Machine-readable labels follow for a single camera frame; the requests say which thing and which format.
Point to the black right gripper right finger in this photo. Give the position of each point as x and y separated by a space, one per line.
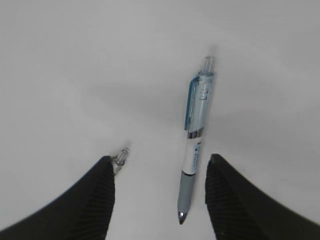
238 210

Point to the grey clear gel pen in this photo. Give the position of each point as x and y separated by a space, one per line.
119 160

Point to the blue white gel pen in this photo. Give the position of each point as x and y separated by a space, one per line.
199 96

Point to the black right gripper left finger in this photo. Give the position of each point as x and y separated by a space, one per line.
83 212

